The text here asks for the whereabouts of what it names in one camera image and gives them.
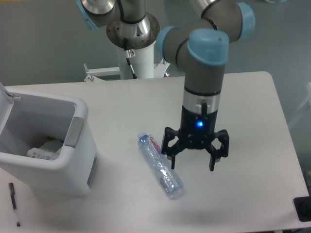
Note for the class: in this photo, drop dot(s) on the white paper carton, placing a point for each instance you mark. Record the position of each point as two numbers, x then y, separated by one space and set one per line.
50 150

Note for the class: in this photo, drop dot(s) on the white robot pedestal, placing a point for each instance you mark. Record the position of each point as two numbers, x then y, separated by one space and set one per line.
134 45

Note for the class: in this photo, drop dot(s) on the clear plastic water bottle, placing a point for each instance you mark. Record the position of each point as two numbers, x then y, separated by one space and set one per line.
160 165

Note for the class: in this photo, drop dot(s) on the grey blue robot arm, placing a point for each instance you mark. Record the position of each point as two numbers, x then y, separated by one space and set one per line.
200 51

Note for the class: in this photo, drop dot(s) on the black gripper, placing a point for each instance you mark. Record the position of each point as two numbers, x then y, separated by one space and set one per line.
196 133

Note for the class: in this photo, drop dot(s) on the black pen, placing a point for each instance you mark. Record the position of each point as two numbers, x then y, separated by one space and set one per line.
14 205

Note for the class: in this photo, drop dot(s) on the black device at edge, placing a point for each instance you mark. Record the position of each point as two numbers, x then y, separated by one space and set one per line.
303 208

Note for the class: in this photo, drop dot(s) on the white trash can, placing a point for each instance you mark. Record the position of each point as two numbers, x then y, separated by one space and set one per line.
46 141

